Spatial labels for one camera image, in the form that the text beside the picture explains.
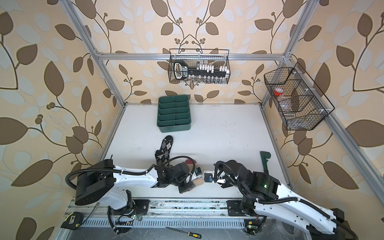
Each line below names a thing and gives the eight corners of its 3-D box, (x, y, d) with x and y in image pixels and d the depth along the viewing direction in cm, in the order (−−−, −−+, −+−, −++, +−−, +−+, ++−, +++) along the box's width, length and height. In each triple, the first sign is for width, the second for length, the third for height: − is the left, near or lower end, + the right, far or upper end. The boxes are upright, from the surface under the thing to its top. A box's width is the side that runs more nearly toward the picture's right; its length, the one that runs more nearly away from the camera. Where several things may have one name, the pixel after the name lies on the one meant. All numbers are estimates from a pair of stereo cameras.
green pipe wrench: (263, 173, 88) (264, 172, 86) (259, 152, 96) (260, 150, 95) (273, 174, 87) (274, 173, 85) (268, 153, 96) (270, 151, 94)
